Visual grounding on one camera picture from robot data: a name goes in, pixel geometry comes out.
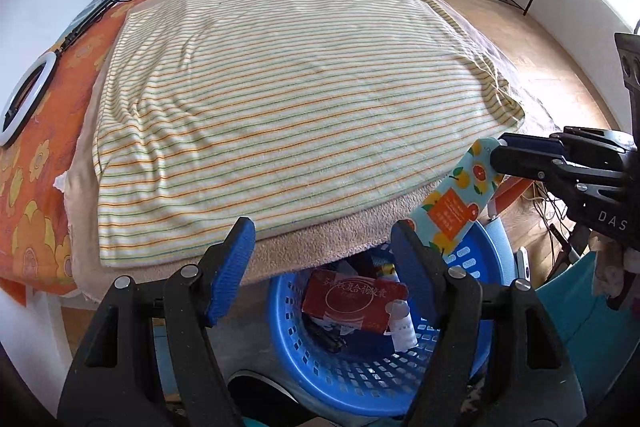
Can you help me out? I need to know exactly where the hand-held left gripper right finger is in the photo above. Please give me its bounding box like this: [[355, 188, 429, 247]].
[[390, 219, 588, 427]]

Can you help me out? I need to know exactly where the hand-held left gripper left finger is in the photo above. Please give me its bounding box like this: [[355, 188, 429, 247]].
[[57, 217, 257, 427]]

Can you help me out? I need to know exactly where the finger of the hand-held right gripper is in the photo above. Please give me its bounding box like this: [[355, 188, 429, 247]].
[[489, 146, 569, 182], [498, 132, 569, 156]]

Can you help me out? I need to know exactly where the colourful patterned wrapper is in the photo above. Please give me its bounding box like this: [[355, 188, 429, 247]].
[[372, 257, 399, 283]]

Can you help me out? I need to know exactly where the fruit print tube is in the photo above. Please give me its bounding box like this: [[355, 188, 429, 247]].
[[409, 138, 506, 258]]

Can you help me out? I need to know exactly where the red cardboard box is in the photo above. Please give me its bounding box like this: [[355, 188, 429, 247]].
[[301, 271, 408, 335]]

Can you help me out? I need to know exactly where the blue plastic basket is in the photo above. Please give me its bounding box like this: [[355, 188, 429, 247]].
[[267, 219, 516, 418]]

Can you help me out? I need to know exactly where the person's right hand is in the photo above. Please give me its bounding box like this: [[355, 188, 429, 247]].
[[591, 236, 640, 313]]

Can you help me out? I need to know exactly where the beige towel blanket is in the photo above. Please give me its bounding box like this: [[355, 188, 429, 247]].
[[52, 0, 566, 303]]

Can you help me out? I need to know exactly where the white power strip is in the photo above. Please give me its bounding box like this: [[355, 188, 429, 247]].
[[515, 247, 532, 281]]

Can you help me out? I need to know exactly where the teal plastic bin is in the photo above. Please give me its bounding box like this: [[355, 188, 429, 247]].
[[535, 252, 640, 427]]

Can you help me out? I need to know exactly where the striped blanket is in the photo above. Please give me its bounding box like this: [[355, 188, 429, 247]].
[[92, 0, 526, 268]]

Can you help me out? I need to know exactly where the orange flowered sheet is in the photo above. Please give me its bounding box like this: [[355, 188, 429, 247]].
[[0, 0, 136, 298]]

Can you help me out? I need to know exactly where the ring light with black stand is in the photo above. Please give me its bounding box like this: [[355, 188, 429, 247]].
[[0, 0, 118, 148]]

